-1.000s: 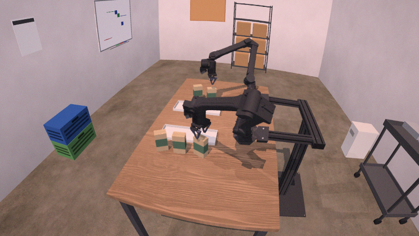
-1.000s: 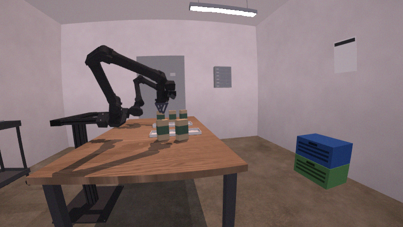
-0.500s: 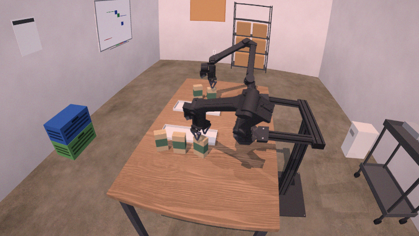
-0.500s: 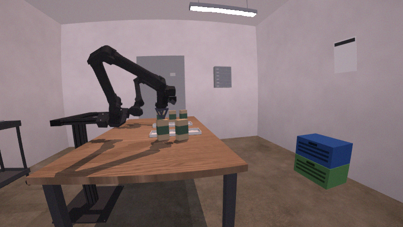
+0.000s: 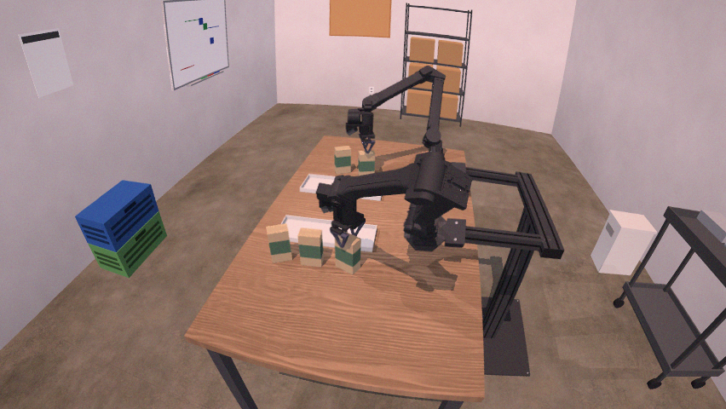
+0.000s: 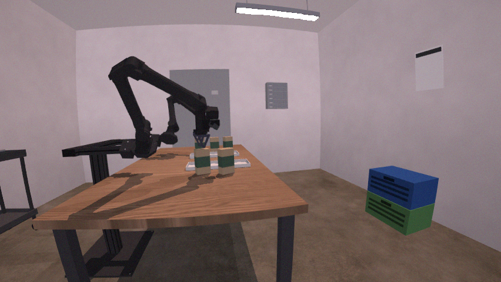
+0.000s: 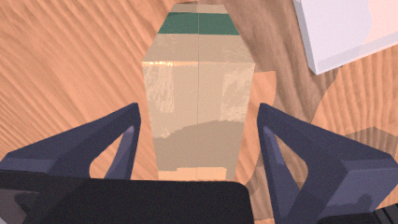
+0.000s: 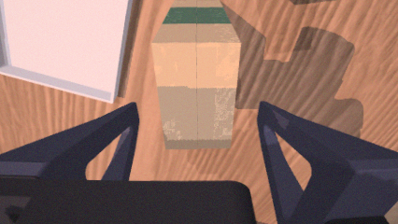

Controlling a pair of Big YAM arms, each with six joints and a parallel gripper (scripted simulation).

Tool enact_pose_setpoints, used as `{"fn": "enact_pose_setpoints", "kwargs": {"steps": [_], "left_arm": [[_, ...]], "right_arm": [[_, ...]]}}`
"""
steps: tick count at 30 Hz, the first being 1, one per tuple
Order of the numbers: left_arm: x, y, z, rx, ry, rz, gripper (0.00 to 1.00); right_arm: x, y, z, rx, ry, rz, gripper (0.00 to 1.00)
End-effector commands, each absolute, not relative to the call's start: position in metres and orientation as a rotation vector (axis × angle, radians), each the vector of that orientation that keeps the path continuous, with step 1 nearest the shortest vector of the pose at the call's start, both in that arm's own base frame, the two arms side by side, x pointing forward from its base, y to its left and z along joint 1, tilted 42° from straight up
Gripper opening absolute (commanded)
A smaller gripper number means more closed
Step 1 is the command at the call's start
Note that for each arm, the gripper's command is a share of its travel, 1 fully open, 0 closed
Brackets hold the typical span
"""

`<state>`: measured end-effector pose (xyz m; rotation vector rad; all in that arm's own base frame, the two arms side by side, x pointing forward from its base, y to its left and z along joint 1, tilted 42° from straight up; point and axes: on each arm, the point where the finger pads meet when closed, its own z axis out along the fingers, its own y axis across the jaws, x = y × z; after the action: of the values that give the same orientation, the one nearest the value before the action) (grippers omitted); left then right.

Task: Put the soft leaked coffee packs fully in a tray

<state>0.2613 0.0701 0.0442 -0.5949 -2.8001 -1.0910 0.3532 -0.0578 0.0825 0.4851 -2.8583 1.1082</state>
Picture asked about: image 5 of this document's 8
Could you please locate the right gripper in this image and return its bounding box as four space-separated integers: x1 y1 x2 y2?
359 124 375 153

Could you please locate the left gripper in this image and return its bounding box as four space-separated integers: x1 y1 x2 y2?
330 205 366 248

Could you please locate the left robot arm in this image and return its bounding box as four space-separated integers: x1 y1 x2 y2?
316 152 473 246

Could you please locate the tan coffee pack with green band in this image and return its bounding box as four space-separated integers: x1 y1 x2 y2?
335 233 361 274
266 224 292 263
358 150 375 176
297 228 324 267
334 146 351 174

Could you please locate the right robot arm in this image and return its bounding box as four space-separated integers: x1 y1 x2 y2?
346 66 446 156

